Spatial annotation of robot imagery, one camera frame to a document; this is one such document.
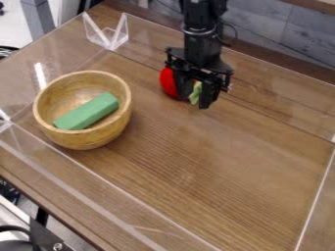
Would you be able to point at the red plush strawberry toy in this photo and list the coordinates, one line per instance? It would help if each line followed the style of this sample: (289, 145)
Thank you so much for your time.
(169, 86)

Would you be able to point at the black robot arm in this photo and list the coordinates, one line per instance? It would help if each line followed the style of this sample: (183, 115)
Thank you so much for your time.
(202, 18)

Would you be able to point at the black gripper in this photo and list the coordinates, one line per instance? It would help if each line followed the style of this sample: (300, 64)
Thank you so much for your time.
(198, 61)

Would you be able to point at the brown wooden bowl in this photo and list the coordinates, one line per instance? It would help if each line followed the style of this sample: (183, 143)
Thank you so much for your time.
(67, 93)

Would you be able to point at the green rectangular block stick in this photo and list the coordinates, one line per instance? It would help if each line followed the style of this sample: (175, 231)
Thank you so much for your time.
(89, 113)

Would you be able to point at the clear acrylic front wall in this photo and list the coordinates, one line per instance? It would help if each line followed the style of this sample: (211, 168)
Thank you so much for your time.
(110, 217)

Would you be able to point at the black equipment bottom left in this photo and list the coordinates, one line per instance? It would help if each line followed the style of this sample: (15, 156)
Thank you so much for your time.
(42, 239)

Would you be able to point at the clear acrylic corner bracket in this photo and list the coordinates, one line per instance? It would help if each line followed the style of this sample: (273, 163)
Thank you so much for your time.
(107, 37)

